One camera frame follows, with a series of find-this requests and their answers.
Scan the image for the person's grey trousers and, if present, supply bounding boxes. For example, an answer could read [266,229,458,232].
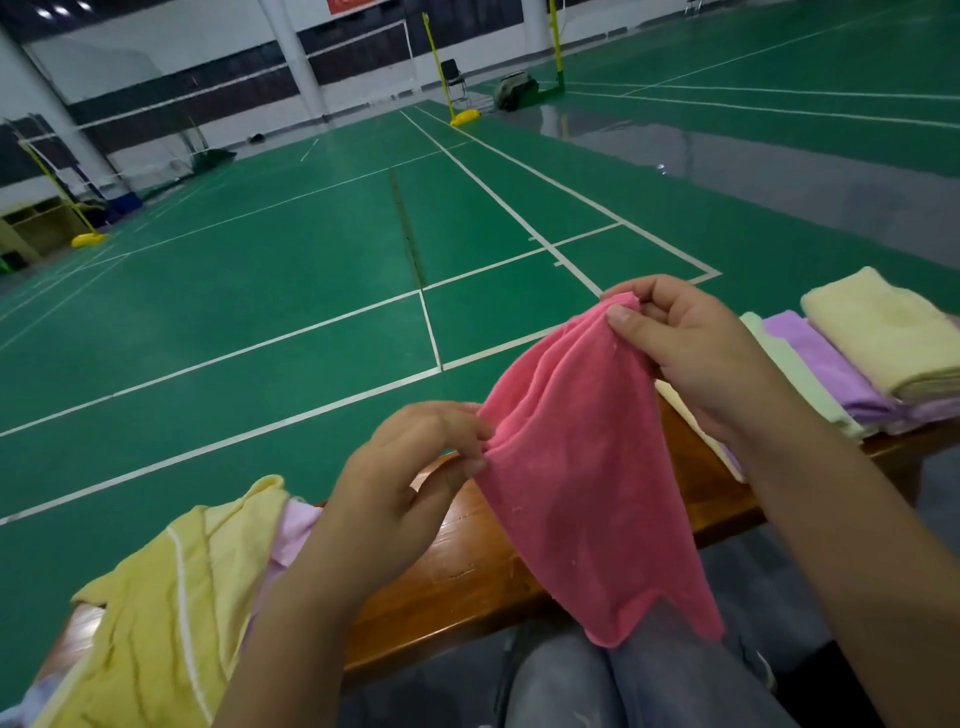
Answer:
[502,607,800,728]

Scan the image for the pale yellow towel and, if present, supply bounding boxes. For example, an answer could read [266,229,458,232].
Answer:
[799,267,960,404]
[30,475,291,728]
[654,378,747,485]

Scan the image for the dark folding chair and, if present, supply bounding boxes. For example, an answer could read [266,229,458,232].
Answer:
[441,58,470,107]

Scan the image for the person's right hand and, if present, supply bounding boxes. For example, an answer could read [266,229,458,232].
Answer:
[604,274,800,452]

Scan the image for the light green striped towel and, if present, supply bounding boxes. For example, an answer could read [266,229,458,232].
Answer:
[739,310,872,444]

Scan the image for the brown wooden bench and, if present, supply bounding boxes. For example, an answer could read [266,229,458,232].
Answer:
[30,397,960,684]

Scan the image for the hot pink towel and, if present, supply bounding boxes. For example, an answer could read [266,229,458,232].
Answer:
[474,291,728,650]

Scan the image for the person's left hand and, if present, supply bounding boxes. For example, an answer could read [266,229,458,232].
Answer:
[292,400,497,612]

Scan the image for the purple towel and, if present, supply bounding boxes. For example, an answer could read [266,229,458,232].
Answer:
[763,310,960,437]

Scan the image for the badminton net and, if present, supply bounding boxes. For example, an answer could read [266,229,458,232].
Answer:
[60,18,429,144]

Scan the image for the black sports bag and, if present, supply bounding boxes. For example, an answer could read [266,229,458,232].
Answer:
[492,72,542,113]

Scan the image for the light pink towel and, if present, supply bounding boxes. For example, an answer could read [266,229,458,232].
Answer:
[262,498,326,579]

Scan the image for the person's right forearm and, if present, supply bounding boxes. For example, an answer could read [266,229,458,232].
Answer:
[735,420,960,728]

